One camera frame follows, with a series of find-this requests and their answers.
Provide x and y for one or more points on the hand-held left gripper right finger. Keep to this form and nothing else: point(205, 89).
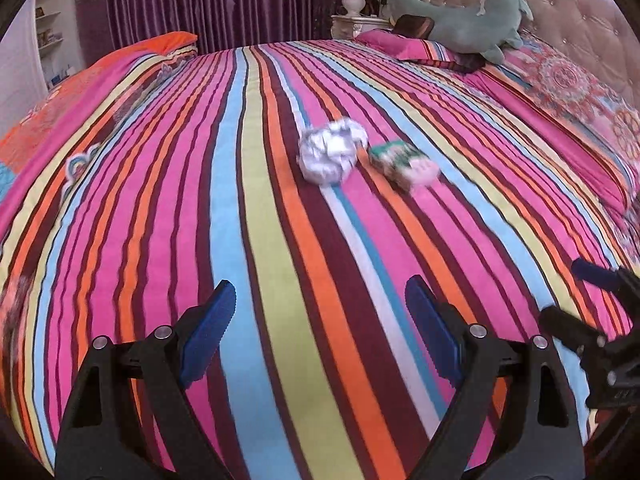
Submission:
point(432, 330)

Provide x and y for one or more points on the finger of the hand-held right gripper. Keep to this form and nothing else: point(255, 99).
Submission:
point(592, 271)
point(565, 322)

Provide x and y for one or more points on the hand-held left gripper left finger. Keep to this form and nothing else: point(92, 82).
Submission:
point(210, 330)

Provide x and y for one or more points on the white paper ball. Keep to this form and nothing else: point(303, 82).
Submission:
point(330, 152)

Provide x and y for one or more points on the colourful striped bedspread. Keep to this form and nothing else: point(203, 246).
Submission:
point(275, 260)

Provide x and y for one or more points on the green and pink small packet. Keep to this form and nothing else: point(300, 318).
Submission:
point(402, 165)

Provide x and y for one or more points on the pink floral patterned pillow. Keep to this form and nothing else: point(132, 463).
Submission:
point(565, 90)

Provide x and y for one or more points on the tufted beige headboard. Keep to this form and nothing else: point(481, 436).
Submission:
point(575, 5)

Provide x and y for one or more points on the green plush toy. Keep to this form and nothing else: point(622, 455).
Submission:
point(465, 20)

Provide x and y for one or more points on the pink striped pillow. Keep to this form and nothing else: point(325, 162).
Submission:
point(395, 47)

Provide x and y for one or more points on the white ornate nightstand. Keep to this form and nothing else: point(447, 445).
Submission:
point(357, 25)

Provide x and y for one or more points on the purple curtain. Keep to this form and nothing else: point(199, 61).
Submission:
point(200, 0)

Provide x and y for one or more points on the white vase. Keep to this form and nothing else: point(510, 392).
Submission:
point(354, 4)

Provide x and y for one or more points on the white shelf cabinet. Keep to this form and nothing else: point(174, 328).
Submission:
point(47, 35)

